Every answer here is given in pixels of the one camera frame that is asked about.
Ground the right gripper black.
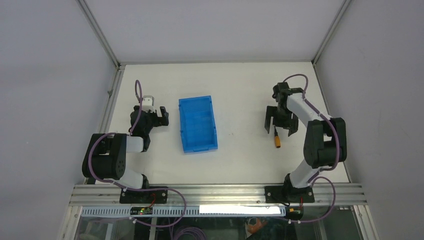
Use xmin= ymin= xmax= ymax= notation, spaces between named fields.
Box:
xmin=265 ymin=105 xmax=299 ymax=136

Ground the orange black handled screwdriver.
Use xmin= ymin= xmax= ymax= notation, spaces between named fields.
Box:
xmin=274 ymin=126 xmax=281 ymax=149

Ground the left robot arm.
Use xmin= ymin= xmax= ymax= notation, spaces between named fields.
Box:
xmin=82 ymin=104 xmax=285 ymax=203

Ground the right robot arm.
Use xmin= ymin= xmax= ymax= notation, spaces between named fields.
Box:
xmin=264 ymin=82 xmax=347 ymax=203

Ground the blue plastic bin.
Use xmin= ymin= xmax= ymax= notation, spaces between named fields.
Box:
xmin=178 ymin=95 xmax=218 ymax=154

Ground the orange object below table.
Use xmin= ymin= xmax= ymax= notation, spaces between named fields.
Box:
xmin=246 ymin=217 xmax=268 ymax=234

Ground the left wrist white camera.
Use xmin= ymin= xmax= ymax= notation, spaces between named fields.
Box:
xmin=141 ymin=95 xmax=156 ymax=113

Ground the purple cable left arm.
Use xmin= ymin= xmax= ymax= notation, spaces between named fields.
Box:
xmin=87 ymin=79 xmax=187 ymax=229

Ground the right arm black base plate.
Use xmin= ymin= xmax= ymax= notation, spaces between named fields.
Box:
xmin=264 ymin=185 xmax=315 ymax=204

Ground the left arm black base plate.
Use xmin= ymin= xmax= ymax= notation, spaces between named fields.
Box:
xmin=119 ymin=189 xmax=168 ymax=205

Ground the white slotted cable duct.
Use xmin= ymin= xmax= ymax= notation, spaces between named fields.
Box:
xmin=81 ymin=205 xmax=286 ymax=218

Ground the aluminium frame rail front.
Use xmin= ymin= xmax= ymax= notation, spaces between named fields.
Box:
xmin=69 ymin=183 xmax=368 ymax=207

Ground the aluminium frame post right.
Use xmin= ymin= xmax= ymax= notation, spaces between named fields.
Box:
xmin=311 ymin=0 xmax=352 ymax=67

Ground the aluminium frame post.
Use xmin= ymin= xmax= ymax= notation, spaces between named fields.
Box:
xmin=76 ymin=0 xmax=121 ymax=69
xmin=311 ymin=0 xmax=352 ymax=67

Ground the aluminium frame post left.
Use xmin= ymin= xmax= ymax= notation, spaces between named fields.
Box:
xmin=76 ymin=0 xmax=121 ymax=69

